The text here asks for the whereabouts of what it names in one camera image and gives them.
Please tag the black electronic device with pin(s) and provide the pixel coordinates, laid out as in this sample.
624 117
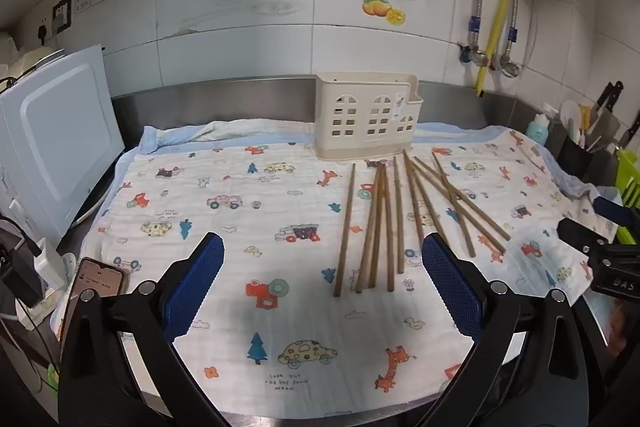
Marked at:
15 264

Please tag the cartoon printed blanket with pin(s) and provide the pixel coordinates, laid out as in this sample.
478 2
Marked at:
260 217

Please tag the white box appliance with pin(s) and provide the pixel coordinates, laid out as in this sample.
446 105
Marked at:
55 147

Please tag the white spatula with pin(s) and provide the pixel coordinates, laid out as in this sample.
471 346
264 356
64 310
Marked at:
570 114

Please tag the teal soap bottle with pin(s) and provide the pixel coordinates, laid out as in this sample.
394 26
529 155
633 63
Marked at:
540 129

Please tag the green plastic rack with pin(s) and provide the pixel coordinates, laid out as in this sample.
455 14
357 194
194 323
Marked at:
627 189

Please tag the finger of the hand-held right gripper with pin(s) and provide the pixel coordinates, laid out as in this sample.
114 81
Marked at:
580 232
612 208

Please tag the smartphone with lit screen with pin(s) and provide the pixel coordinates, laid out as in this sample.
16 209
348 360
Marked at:
97 283

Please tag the pile of wooden chopsticks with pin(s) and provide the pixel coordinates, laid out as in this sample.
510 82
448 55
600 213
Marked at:
389 227

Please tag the black utensil cup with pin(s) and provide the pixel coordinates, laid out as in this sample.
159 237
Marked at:
575 154

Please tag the metal pipe valve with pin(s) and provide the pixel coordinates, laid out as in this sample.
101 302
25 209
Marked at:
507 66
470 53

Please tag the cream plastic utensil holder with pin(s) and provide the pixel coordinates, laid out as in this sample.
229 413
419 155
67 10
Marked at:
367 117

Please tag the black wall socket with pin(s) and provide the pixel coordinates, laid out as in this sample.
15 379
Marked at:
62 13

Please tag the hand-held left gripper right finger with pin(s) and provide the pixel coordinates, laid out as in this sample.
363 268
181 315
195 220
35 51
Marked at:
452 287

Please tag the white power adapter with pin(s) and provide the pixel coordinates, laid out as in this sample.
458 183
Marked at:
47 264

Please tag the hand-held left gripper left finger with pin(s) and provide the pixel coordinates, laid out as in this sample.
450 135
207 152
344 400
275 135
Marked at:
195 287

